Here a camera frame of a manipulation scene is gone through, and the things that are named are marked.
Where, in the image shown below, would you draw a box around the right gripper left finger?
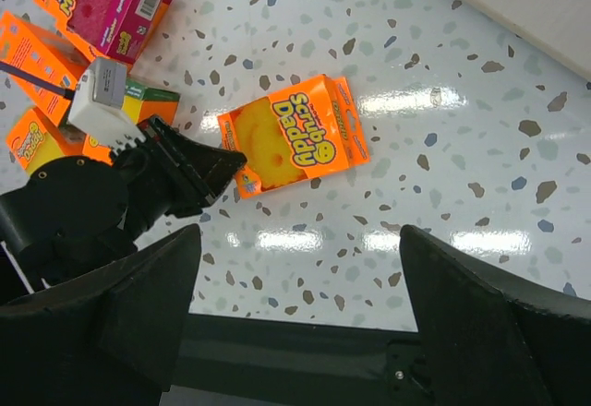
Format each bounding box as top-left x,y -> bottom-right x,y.
96,224 -> 201,390

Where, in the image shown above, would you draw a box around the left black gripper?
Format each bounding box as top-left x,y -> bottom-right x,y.
113,117 -> 247,239

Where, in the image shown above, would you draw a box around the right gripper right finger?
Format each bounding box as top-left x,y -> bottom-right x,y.
399,225 -> 552,405

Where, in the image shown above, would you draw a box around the Sponge Daddy yellow green box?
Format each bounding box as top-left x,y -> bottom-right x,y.
82,73 -> 181,162

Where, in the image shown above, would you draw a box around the Scrub Daddy yellow sponge box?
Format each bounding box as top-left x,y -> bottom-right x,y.
218,75 -> 370,198

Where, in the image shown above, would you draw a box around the Sponge Daddy multipack box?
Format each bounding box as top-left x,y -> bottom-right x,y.
6,106 -> 85,175

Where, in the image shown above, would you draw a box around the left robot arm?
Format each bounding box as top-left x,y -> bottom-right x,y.
1,115 -> 247,304

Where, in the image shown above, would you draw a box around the pink Scrub Mommy box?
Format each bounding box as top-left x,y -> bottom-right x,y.
34,0 -> 173,66

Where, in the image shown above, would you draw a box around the orange sponge box backside up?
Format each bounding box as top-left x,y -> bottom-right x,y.
1,11 -> 90,126

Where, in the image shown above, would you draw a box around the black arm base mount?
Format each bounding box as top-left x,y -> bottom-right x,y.
173,315 -> 436,405

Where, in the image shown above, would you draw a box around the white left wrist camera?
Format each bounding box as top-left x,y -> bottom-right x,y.
66,57 -> 145,151

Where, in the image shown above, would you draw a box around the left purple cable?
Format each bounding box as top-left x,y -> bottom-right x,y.
0,60 -> 75,101

